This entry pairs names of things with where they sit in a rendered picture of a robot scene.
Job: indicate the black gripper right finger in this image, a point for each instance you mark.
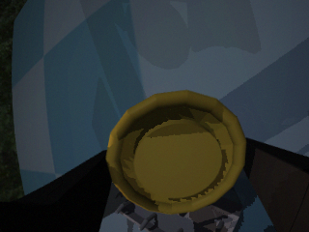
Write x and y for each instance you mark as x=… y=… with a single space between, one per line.
x=281 y=179

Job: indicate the olive-yellow round plate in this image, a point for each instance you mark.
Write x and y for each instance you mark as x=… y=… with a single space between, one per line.
x=176 y=152

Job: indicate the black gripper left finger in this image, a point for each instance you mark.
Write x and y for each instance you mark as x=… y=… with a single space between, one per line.
x=74 y=202

